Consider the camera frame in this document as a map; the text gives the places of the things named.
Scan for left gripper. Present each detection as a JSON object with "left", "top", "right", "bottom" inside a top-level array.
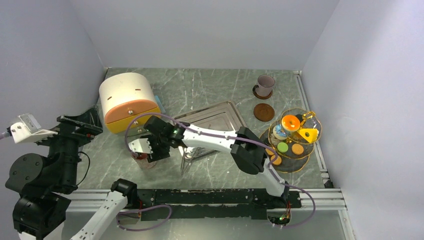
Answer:
[{"left": 30, "top": 103, "right": 103, "bottom": 188}]

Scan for metal tongs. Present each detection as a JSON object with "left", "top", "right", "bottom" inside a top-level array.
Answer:
[{"left": 179, "top": 147, "right": 206, "bottom": 176}]

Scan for brown coaster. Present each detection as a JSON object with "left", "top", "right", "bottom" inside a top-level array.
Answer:
[
  {"left": 253, "top": 103, "right": 275, "bottom": 122},
  {"left": 252, "top": 84, "right": 273, "bottom": 100}
]

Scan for orange biscuit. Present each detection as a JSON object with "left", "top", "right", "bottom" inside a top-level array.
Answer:
[
  {"left": 265, "top": 148, "right": 274, "bottom": 156},
  {"left": 269, "top": 155, "right": 282, "bottom": 166},
  {"left": 291, "top": 143, "right": 305, "bottom": 155}
]

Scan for orange biscuit front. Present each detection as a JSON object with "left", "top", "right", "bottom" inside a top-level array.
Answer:
[{"left": 269, "top": 155, "right": 282, "bottom": 166}]

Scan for blue sprinkled donut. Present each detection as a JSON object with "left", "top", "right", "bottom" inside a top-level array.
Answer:
[{"left": 272, "top": 124, "right": 287, "bottom": 140}]

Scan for purple mug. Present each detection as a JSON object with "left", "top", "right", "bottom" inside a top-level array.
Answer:
[{"left": 255, "top": 74, "right": 275, "bottom": 89}]

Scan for orange donut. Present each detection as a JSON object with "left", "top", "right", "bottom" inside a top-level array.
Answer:
[{"left": 281, "top": 114, "right": 301, "bottom": 132}]

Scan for small glass plate gold rim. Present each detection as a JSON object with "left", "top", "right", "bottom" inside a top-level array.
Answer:
[{"left": 278, "top": 107, "right": 322, "bottom": 145}]

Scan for yellow cake piece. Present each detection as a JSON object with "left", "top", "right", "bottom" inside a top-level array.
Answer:
[{"left": 297, "top": 128, "right": 320, "bottom": 144}]

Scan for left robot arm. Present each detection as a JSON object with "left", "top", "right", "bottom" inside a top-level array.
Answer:
[{"left": 5, "top": 106, "right": 103, "bottom": 240}]

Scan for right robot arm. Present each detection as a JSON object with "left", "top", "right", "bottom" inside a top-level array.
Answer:
[{"left": 128, "top": 115, "right": 290, "bottom": 207}]

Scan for light blue object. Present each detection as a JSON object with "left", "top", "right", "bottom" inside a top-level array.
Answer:
[{"left": 154, "top": 95, "right": 162, "bottom": 106}]

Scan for cream bread box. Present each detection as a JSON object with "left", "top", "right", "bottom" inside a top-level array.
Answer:
[{"left": 99, "top": 72, "right": 161, "bottom": 134}]

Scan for steel tray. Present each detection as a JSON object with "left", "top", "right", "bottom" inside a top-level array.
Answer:
[{"left": 172, "top": 100, "right": 248, "bottom": 158}]

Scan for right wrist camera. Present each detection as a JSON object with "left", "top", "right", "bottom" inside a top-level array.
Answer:
[{"left": 128, "top": 138, "right": 153, "bottom": 154}]

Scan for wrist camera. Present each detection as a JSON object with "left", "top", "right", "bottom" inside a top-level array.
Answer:
[
  {"left": 128, "top": 138, "right": 153, "bottom": 154},
  {"left": 10, "top": 113, "right": 59, "bottom": 144}
]

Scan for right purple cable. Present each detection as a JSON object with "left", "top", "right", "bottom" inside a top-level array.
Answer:
[{"left": 124, "top": 112, "right": 317, "bottom": 230}]

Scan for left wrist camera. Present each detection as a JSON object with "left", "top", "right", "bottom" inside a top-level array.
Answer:
[{"left": 10, "top": 113, "right": 59, "bottom": 144}]

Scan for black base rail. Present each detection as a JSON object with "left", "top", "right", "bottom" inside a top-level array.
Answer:
[{"left": 125, "top": 188, "right": 302, "bottom": 221}]

